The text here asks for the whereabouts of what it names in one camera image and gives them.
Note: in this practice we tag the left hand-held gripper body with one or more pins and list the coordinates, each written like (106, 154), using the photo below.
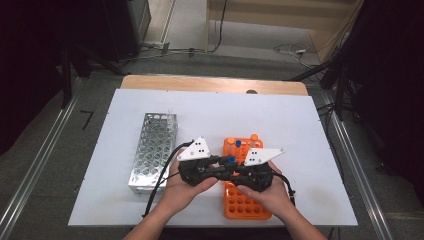
(196, 150)

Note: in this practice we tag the clear tube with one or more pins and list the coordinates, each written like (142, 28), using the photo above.
(170, 114)

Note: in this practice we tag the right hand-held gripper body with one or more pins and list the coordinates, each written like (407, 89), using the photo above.
(260, 156)

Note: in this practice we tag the dark cabinet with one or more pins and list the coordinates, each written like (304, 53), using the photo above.
(136, 20)

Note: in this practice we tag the black stand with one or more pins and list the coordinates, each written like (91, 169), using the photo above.
(340, 86)
(66, 73)

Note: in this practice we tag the dark curtain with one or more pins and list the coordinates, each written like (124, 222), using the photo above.
(393, 83)
(23, 66)

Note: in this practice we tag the wooden platform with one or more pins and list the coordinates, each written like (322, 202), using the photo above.
(266, 16)

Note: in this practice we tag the metal tube rack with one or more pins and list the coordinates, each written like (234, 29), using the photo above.
(150, 150)

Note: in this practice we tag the orange tube rack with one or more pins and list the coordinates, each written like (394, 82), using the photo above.
(245, 203)

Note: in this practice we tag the white table board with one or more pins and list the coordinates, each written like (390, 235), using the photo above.
(206, 110)

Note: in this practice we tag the blue-capped tube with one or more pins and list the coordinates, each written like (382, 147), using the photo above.
(238, 143)
(231, 160)

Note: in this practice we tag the person's right hand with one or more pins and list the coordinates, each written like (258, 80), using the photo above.
(271, 200)

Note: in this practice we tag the person's left hand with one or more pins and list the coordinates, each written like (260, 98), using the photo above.
(181, 195)

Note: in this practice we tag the metal floor rail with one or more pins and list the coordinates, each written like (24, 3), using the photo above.
(363, 186)
(40, 160)

